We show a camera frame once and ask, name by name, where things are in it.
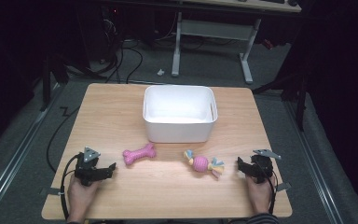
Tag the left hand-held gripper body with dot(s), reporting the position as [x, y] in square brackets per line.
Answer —
[86, 168]

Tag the person's left hand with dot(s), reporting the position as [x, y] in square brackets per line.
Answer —
[80, 199]

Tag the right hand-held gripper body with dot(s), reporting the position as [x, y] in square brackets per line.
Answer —
[262, 168]

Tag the red object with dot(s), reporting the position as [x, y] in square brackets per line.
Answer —
[268, 44]

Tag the white paper scrap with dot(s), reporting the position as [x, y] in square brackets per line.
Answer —
[160, 72]

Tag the person's right hand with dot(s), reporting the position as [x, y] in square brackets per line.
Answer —
[259, 196]

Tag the black stand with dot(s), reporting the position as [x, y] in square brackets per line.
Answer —
[46, 84]
[300, 102]

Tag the metal floor rail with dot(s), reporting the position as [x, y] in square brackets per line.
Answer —
[18, 149]
[313, 161]

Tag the grey tape piece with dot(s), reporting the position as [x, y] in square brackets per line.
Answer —
[54, 191]
[283, 186]

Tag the white frame desk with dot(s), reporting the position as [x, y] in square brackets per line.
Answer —
[213, 29]

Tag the white plastic bin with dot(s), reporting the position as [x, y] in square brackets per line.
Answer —
[179, 113]

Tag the pink bone toy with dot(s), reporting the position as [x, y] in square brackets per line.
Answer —
[139, 153]

